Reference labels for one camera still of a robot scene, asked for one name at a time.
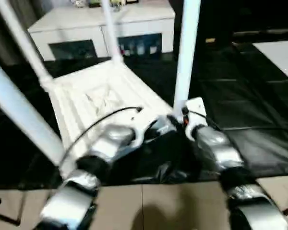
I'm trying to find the dark clutter on cabinet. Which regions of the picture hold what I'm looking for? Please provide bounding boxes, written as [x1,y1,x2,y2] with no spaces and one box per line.
[110,1,126,12]

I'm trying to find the white plastic table top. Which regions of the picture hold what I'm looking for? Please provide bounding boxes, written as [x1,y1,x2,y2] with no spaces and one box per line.
[39,59,180,178]

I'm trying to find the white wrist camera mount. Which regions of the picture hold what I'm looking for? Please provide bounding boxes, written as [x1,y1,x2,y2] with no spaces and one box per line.
[182,97,207,139]
[127,107,159,148]

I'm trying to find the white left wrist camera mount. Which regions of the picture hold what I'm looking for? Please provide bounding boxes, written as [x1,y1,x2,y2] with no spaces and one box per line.
[127,107,159,148]

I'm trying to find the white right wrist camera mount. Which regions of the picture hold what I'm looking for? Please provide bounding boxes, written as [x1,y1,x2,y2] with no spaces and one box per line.
[182,97,207,139]

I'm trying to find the white plastic table leg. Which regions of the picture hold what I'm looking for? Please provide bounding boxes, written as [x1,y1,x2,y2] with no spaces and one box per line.
[0,55,64,168]
[172,0,202,120]
[101,0,124,64]
[0,0,55,84]

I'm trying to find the black work mat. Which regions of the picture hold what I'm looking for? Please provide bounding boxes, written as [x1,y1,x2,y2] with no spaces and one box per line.
[0,44,288,190]

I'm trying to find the dark long bar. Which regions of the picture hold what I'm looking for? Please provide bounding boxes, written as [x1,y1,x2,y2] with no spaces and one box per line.
[232,29,288,37]

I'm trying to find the white sideboard cabinet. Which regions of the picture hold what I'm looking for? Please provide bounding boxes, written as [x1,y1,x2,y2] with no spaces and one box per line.
[27,6,176,62]

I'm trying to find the black folding table frame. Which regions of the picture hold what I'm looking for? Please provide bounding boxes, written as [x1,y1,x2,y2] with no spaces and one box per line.
[0,196,22,226]

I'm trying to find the grey curtain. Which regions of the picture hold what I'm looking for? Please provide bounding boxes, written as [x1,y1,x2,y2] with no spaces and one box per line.
[0,0,44,65]

